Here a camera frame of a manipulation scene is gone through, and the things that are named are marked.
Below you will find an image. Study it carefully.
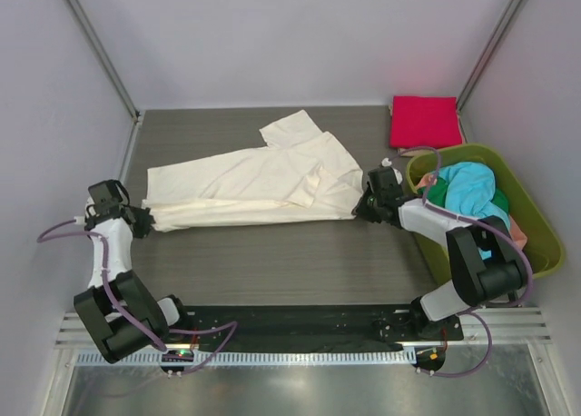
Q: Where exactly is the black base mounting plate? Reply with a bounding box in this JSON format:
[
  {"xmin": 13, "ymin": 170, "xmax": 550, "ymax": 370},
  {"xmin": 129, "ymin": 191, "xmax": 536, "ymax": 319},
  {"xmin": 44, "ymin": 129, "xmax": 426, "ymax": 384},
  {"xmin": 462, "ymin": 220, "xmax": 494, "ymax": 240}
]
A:
[{"xmin": 185, "ymin": 304, "xmax": 464, "ymax": 352}]

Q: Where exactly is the aluminium frame post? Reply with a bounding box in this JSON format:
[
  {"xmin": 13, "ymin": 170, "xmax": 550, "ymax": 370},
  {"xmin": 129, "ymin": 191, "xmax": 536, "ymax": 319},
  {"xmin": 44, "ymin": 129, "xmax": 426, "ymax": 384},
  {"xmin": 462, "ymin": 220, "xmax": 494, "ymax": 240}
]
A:
[
  {"xmin": 65, "ymin": 0, "xmax": 140, "ymax": 123},
  {"xmin": 456, "ymin": 0, "xmax": 539, "ymax": 113}
]

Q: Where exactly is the olive green plastic basket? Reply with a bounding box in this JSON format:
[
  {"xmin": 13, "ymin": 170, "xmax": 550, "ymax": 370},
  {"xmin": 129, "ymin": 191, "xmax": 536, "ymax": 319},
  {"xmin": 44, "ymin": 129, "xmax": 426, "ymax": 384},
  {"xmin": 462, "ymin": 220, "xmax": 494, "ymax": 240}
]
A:
[{"xmin": 405, "ymin": 144, "xmax": 565, "ymax": 285}]

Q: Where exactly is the light blue t shirt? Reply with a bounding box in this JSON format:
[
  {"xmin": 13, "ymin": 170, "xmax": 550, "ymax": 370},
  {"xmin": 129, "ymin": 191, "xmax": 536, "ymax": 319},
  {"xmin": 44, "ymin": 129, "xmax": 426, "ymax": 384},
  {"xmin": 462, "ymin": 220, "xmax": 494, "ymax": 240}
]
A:
[{"xmin": 428, "ymin": 162, "xmax": 511, "ymax": 229}]

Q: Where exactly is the white slotted cable duct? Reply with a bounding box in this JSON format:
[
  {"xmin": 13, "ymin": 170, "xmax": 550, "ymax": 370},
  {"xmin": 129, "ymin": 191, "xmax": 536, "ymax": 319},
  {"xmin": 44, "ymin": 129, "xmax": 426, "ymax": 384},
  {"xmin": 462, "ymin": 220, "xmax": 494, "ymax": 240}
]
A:
[{"xmin": 74, "ymin": 350, "xmax": 417, "ymax": 367}]

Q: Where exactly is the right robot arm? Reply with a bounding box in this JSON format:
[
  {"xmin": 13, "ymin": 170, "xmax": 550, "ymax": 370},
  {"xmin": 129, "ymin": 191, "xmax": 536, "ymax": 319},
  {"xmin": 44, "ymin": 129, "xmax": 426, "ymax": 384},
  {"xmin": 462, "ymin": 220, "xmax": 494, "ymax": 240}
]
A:
[{"xmin": 353, "ymin": 167, "xmax": 532, "ymax": 340}]

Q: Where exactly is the left aluminium frame post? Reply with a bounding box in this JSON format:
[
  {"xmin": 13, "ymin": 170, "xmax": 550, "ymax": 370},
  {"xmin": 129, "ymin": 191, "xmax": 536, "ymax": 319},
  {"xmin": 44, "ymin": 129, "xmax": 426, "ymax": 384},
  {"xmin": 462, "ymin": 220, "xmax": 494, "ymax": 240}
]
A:
[{"xmin": 65, "ymin": 0, "xmax": 140, "ymax": 123}]

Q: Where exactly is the aluminium rail profile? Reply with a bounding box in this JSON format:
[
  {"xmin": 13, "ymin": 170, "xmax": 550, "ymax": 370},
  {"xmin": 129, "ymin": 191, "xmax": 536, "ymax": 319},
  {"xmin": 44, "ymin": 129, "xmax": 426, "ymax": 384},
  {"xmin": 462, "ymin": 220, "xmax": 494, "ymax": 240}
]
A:
[{"xmin": 54, "ymin": 307, "xmax": 552, "ymax": 350}]

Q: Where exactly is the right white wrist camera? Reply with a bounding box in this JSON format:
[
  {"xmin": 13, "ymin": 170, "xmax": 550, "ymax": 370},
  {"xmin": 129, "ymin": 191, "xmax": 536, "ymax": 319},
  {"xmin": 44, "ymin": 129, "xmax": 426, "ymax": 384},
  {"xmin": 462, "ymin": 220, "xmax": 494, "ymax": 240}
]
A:
[{"xmin": 380, "ymin": 157, "xmax": 403, "ymax": 184}]

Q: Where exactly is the pink t shirt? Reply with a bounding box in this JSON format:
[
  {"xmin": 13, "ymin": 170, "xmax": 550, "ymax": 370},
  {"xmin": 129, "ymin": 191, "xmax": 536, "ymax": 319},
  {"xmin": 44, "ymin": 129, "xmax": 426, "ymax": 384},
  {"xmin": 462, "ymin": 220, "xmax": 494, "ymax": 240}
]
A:
[{"xmin": 416, "ymin": 173, "xmax": 527, "ymax": 250}]

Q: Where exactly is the folded red t shirt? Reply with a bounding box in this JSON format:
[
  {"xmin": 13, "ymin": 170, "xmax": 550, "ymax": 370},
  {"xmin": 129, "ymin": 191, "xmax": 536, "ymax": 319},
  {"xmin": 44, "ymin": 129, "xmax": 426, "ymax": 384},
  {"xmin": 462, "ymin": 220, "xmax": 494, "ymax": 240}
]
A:
[{"xmin": 389, "ymin": 95, "xmax": 462, "ymax": 149}]

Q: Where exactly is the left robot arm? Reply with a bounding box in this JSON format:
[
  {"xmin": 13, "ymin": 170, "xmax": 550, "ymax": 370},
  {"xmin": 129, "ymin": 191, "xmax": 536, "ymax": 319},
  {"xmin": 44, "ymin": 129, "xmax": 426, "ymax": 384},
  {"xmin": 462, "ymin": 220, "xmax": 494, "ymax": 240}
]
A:
[{"xmin": 74, "ymin": 180, "xmax": 192, "ymax": 363}]

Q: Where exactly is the cream white t shirt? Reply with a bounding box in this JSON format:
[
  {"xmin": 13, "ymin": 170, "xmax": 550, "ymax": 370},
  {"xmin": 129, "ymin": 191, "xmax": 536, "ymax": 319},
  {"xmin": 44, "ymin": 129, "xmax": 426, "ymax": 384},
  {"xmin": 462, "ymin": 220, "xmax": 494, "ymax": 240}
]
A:
[{"xmin": 142, "ymin": 110, "xmax": 363, "ymax": 233}]

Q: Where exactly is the right aluminium frame post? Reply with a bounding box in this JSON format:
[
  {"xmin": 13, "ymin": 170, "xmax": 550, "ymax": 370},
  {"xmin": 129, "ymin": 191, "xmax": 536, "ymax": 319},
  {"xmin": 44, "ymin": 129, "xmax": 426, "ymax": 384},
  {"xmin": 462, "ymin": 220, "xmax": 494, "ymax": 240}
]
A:
[{"xmin": 456, "ymin": 0, "xmax": 539, "ymax": 113}]

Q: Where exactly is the green t shirt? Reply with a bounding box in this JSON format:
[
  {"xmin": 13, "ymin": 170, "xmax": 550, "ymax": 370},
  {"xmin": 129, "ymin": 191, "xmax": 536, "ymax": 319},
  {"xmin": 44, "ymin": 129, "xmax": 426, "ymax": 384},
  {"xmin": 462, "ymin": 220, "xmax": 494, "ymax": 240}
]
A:
[{"xmin": 427, "ymin": 178, "xmax": 509, "ymax": 218}]

